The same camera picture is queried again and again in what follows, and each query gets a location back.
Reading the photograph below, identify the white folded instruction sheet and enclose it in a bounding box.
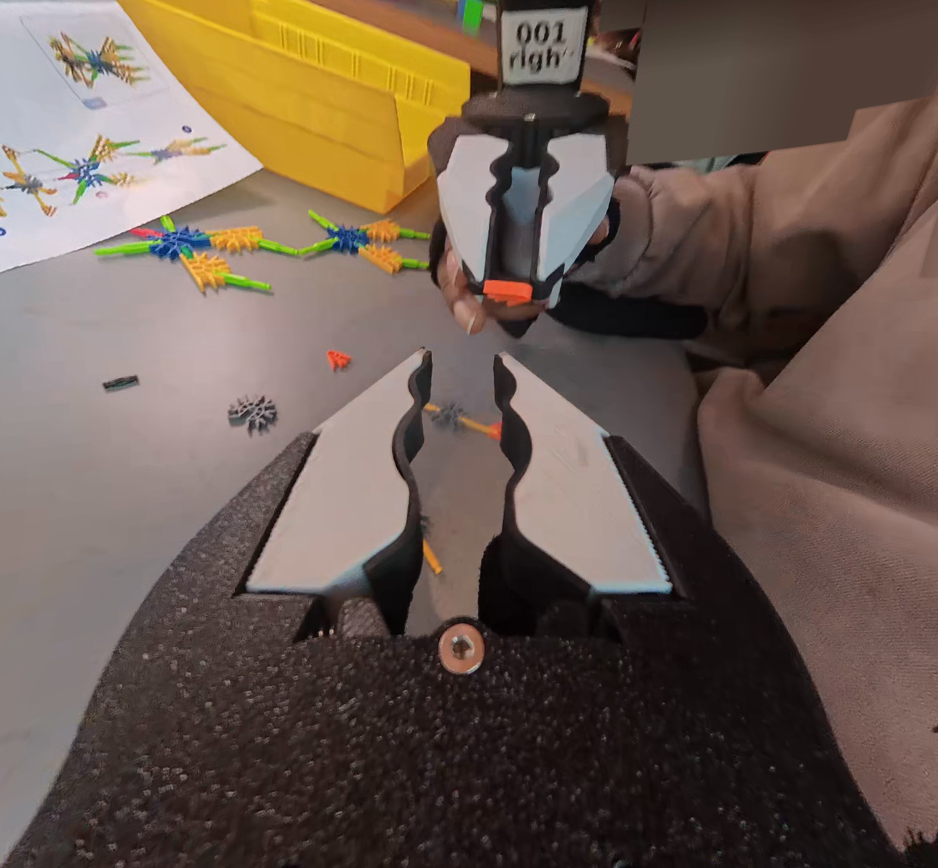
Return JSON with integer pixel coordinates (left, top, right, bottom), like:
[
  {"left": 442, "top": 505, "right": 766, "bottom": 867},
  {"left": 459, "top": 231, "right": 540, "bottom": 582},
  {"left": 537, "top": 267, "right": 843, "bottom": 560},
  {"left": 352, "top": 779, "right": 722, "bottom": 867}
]
[{"left": 0, "top": 0, "right": 265, "bottom": 274}]

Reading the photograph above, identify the blue yellow green toy model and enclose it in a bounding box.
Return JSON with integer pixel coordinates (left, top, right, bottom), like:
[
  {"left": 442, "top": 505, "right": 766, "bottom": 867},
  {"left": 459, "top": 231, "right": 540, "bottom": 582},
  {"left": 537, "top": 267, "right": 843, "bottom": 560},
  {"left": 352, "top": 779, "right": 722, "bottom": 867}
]
[{"left": 275, "top": 208, "right": 432, "bottom": 277}]

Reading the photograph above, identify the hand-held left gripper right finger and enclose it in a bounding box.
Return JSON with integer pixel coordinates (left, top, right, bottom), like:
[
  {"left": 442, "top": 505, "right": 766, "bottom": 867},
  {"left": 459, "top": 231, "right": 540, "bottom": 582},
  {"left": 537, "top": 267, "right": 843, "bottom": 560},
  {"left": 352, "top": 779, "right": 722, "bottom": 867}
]
[{"left": 478, "top": 352, "right": 674, "bottom": 623}]

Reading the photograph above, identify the toy model with red rod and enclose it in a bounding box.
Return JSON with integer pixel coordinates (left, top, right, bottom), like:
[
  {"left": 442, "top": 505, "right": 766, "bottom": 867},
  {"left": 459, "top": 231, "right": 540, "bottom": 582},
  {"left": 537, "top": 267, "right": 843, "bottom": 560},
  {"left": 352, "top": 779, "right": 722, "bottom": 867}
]
[{"left": 94, "top": 214, "right": 274, "bottom": 295}]

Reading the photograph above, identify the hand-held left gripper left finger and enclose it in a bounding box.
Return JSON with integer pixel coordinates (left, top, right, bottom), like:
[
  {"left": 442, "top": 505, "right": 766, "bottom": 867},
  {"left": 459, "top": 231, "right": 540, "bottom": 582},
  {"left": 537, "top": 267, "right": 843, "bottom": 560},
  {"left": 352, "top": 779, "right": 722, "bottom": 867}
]
[{"left": 244, "top": 349, "right": 435, "bottom": 634}]

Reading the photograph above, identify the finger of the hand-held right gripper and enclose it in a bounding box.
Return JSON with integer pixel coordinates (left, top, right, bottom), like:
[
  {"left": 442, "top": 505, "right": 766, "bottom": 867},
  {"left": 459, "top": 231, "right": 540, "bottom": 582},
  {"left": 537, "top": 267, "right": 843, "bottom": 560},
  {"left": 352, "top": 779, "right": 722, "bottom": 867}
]
[
  {"left": 437, "top": 133, "right": 508, "bottom": 304},
  {"left": 533, "top": 133, "right": 617, "bottom": 309}
]

